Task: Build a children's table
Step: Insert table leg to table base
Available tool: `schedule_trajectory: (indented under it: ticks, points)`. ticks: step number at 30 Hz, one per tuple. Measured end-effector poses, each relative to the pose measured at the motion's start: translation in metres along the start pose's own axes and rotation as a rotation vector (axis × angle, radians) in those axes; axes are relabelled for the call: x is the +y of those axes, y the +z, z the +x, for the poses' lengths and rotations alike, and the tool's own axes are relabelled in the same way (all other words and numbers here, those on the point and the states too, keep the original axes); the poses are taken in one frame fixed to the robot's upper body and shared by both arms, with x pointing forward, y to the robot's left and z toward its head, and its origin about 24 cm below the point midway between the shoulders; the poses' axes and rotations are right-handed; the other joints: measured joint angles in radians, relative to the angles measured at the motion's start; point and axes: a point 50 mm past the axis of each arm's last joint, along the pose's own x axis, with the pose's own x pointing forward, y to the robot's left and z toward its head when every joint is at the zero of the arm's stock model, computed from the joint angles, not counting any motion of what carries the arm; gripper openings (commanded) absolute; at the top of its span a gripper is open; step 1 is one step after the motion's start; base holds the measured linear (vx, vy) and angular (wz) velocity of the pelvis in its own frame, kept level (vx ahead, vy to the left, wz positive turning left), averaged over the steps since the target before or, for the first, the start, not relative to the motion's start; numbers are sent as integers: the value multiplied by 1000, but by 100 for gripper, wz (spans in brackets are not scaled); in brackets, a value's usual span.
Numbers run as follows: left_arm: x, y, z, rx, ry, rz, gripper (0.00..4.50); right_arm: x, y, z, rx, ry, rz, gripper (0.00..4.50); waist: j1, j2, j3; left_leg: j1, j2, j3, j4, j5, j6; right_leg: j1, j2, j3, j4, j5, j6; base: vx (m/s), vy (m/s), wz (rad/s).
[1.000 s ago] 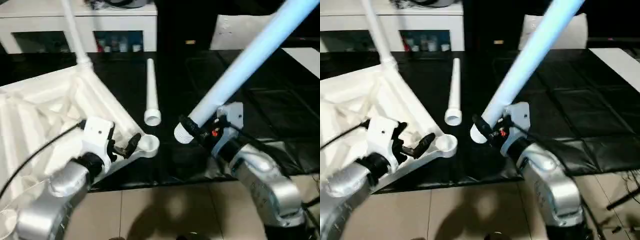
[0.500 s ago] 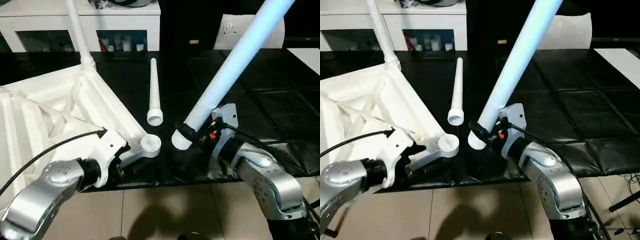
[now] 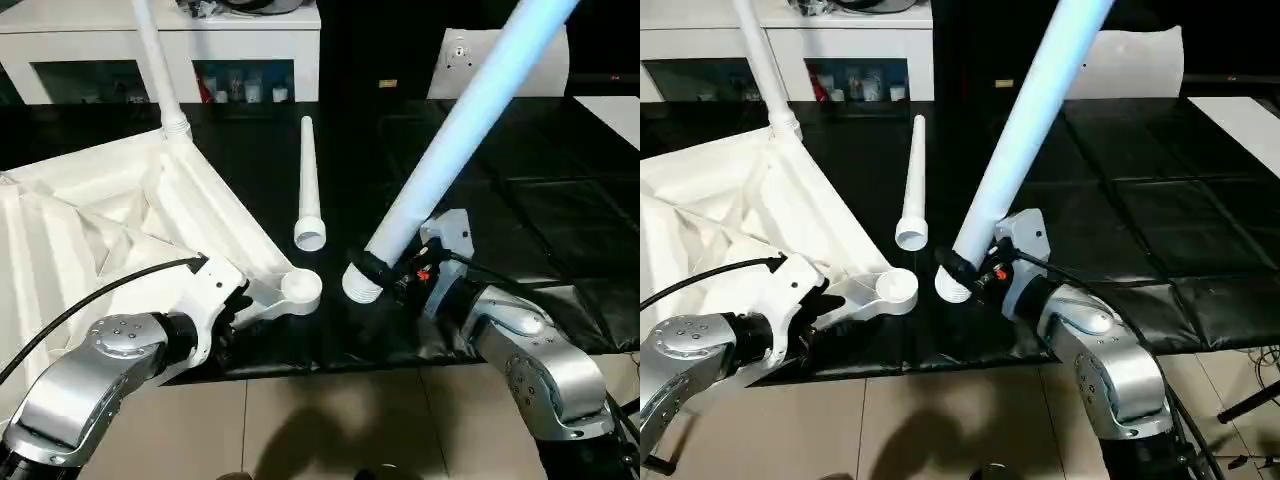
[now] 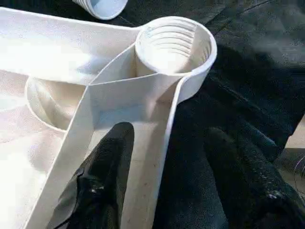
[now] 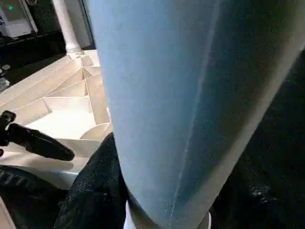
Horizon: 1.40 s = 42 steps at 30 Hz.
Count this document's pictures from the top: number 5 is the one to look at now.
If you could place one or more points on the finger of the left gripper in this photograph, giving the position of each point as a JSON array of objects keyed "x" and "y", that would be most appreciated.
[
  {"x": 43, "y": 145},
  {"x": 14, "y": 177}
]

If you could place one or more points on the white plastic table top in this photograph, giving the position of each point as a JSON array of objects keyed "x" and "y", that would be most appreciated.
[{"x": 71, "y": 119}]

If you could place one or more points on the white boxy device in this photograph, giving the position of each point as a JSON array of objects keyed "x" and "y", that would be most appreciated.
[{"x": 16, "y": 19}]

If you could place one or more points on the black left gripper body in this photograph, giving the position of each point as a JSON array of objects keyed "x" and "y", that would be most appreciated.
[{"x": 6, "y": 119}]

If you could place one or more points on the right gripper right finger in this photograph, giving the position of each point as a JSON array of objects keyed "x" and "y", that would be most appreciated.
[{"x": 257, "y": 210}]

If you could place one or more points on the black quilted mat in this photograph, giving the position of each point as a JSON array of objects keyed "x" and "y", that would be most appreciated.
[{"x": 286, "y": 119}]

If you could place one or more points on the white plastic table leg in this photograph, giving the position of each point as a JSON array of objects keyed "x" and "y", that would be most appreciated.
[
  {"x": 166, "y": 95},
  {"x": 66, "y": 23}
]

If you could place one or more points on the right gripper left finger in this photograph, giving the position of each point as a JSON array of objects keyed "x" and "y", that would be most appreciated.
[{"x": 95, "y": 190}]

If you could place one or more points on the black storage shelf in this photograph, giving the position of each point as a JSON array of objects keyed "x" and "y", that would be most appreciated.
[{"x": 28, "y": 47}]

